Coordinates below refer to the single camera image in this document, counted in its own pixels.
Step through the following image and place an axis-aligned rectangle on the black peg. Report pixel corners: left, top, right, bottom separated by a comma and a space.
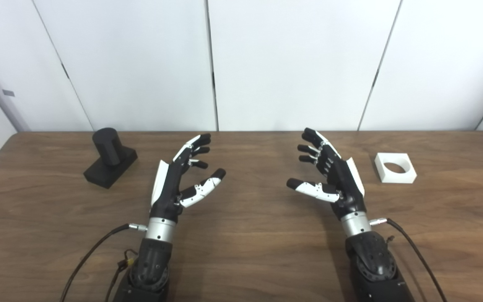
83, 128, 138, 189

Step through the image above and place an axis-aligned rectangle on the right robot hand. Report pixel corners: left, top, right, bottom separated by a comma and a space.
286, 128, 368, 221

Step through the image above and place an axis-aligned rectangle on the thin wire with yellow connector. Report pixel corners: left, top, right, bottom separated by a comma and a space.
105, 250, 139, 302

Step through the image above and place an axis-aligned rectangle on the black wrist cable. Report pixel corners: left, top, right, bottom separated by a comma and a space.
369, 217, 447, 302
60, 224, 148, 302

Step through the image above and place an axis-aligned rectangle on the white square piece with hole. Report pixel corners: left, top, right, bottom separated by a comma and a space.
374, 153, 417, 184

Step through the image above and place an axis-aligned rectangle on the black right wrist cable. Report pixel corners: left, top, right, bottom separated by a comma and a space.
369, 217, 447, 302

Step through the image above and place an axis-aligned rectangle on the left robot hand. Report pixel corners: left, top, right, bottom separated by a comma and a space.
149, 133, 226, 223

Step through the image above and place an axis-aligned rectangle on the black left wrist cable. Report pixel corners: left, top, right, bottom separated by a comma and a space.
60, 224, 148, 302

